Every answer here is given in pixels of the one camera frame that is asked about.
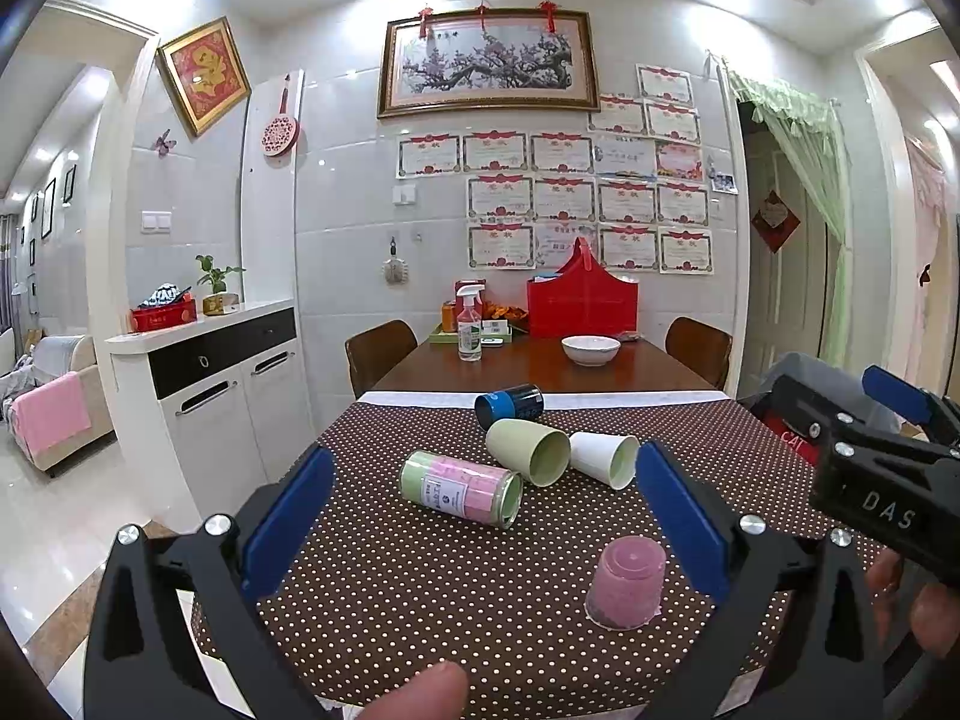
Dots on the red diamond door sticker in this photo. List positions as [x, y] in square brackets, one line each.
[776, 221]

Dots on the green and pink tin can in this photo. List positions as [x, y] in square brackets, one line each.
[461, 489]

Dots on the white wall socket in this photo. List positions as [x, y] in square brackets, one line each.
[404, 194]

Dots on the brown wooden chair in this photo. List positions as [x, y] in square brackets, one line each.
[697, 349]
[379, 352]

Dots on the white cup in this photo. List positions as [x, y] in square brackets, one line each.
[600, 456]

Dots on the person's left hand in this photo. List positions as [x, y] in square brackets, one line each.
[416, 694]

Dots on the red round hanging ornament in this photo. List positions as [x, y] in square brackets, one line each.
[279, 136]

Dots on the green serving tray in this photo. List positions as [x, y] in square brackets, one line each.
[446, 337]

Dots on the small wall photo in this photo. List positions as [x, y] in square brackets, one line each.
[722, 181]

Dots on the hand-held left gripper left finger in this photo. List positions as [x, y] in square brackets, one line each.
[289, 521]

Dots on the pink towel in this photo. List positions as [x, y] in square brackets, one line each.
[52, 412]

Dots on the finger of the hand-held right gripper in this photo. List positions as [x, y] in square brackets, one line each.
[806, 409]
[896, 394]

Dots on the red knot tassel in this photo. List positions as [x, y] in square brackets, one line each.
[426, 21]
[550, 13]
[482, 15]

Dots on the brown polka-dot tablecloth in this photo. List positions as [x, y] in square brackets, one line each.
[420, 585]

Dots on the orange snack packets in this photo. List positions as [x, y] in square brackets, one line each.
[504, 311]

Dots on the beige sofa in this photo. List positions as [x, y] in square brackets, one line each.
[64, 360]

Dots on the red tin box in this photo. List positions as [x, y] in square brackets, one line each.
[165, 316]

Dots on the white light switch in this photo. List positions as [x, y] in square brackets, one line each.
[156, 221]

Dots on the white ceramic bowl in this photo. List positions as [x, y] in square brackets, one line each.
[591, 351]

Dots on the group of wall certificates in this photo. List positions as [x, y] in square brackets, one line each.
[495, 152]

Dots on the hanging white brush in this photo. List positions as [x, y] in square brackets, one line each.
[392, 268]

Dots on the pink plastic cup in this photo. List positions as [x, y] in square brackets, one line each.
[626, 585]

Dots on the grey plastic bin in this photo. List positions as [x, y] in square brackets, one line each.
[825, 369]

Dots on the potted green plant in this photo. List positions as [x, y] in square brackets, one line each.
[217, 281]

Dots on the small white box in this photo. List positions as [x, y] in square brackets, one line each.
[495, 327]

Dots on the framed plum blossom painting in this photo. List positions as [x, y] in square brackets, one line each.
[487, 64]

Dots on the clear spray bottle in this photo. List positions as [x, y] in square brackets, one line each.
[469, 330]

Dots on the dark blue cup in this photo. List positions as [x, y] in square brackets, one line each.
[514, 403]

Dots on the green door curtain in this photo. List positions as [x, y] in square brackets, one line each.
[814, 142]

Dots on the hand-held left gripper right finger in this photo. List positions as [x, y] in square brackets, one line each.
[682, 521]

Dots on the black wall picture frame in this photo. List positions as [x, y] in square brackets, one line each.
[49, 206]
[70, 189]

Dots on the white sideboard cabinet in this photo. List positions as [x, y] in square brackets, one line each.
[217, 405]

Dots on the framed red and gold picture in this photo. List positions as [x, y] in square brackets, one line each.
[202, 75]

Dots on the light green cup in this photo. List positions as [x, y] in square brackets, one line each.
[525, 450]

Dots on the butterfly wall decoration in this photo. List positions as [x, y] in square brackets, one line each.
[165, 141]

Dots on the person's right hand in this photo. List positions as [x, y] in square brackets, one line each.
[934, 615]

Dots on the red gift bag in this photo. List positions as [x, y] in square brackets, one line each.
[581, 304]

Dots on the white door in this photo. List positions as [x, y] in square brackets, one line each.
[780, 300]

